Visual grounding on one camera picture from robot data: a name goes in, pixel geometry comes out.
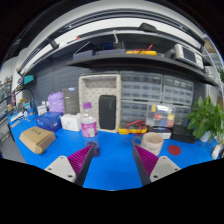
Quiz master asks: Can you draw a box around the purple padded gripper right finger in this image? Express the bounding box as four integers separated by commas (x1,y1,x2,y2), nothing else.
132,145,180,186

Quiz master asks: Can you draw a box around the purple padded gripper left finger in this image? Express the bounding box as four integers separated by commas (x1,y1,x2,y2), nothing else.
45,145,94,186

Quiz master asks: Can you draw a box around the clear plastic water bottle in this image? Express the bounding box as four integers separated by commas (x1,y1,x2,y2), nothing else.
80,102,100,150

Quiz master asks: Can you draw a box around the beige ribbed mug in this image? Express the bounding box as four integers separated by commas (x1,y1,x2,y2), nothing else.
132,132,164,156

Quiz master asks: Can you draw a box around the red round coaster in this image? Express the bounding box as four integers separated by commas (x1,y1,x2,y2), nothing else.
168,145,181,156

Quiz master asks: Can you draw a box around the white black flat device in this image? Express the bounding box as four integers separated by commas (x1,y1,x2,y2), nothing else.
148,127,172,140

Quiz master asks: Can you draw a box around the yellow multimeter with red leads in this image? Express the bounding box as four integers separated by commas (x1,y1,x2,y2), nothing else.
118,120,148,135

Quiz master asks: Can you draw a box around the black box on table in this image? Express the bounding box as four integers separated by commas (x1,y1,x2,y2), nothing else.
171,125,196,144

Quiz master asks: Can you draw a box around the white cardboard box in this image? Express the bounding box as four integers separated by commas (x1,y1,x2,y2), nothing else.
61,113,81,131

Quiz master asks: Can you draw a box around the brown cardboard box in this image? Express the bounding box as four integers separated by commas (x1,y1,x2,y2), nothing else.
19,126,56,154

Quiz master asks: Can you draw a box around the blue cardboard box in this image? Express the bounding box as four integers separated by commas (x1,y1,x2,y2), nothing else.
36,111,62,132

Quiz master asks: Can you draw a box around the small white box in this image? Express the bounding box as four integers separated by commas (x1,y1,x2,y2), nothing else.
37,105,47,115

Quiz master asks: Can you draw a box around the purple plastic bag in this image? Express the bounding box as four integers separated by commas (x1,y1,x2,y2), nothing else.
48,92,64,113

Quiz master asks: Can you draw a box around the dark grey product box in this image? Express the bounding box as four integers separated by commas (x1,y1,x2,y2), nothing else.
62,87,80,115

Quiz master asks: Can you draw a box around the black rectangular speaker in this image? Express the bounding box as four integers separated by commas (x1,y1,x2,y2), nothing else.
99,95,116,130

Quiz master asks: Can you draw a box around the green potted plant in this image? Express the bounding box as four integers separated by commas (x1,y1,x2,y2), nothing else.
187,96,224,144

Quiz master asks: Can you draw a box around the grey drawer organiser cabinet right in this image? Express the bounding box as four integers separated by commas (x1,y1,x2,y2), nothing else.
146,75,194,128

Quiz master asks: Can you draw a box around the grey drawer organiser cabinet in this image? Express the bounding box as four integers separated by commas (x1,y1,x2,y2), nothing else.
146,75,194,128
120,71,162,125

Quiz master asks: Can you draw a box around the grey drawer organiser cabinet left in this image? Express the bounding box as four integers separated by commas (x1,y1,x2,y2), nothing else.
120,71,162,125

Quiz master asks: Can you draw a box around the dark grey upper shelf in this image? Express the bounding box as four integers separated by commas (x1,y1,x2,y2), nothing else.
67,54,218,86

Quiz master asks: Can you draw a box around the yellow tool on shelf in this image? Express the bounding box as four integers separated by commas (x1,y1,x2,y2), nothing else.
126,44,157,56

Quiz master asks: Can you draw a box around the white oscilloscope on shelf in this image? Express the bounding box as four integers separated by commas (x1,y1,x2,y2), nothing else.
174,44,204,69

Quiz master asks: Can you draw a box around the beige pegboard frame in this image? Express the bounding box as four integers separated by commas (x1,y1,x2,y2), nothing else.
79,74,121,133

